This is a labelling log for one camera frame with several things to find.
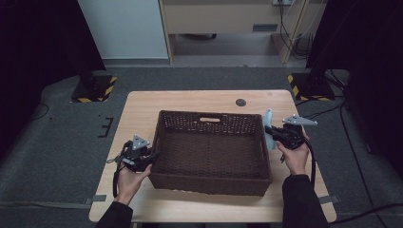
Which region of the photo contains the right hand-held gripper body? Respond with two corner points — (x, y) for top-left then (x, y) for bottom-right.
(278, 114), (318, 151)

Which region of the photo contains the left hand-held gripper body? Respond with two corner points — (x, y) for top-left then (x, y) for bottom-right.
(107, 134), (154, 174)

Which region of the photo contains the light blue cloth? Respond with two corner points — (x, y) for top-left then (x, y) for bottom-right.
(261, 107), (280, 152)

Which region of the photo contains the brown woven basket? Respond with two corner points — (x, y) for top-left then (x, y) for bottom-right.
(147, 109), (274, 198)

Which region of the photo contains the person's right hand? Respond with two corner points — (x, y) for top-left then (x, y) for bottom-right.
(275, 125), (312, 177)

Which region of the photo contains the person's left hand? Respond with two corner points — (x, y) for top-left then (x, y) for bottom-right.
(115, 162), (153, 206)

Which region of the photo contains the black yellow striped stand base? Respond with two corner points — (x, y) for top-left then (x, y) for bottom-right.
(69, 74), (118, 104)
(287, 72), (336, 103)

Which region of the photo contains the grey tape strip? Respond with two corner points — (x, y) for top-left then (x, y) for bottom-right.
(317, 195), (340, 205)
(85, 194), (107, 206)

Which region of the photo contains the dark curtain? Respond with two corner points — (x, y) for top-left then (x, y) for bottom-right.
(0, 0), (107, 160)
(305, 0), (403, 179)

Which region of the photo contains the beige wooden cabinet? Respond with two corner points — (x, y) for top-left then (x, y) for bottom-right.
(158, 0), (327, 65)

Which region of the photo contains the white panel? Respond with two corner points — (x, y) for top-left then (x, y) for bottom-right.
(77, 0), (169, 61)

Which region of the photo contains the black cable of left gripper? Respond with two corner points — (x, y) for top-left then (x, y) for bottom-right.
(106, 140), (133, 200)

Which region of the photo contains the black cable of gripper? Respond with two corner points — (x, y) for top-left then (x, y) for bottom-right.
(303, 137), (317, 188)
(106, 140), (133, 200)

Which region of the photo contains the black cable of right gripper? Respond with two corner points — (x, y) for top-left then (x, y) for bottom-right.
(303, 137), (317, 188)

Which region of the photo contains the thin black floor cable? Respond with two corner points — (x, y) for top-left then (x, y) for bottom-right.
(339, 100), (381, 228)
(29, 103), (50, 122)

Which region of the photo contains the bundle of cabinet cables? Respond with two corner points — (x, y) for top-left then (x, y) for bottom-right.
(278, 0), (316, 61)

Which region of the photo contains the thick black floor cable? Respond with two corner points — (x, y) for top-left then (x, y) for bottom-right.
(329, 202), (403, 226)

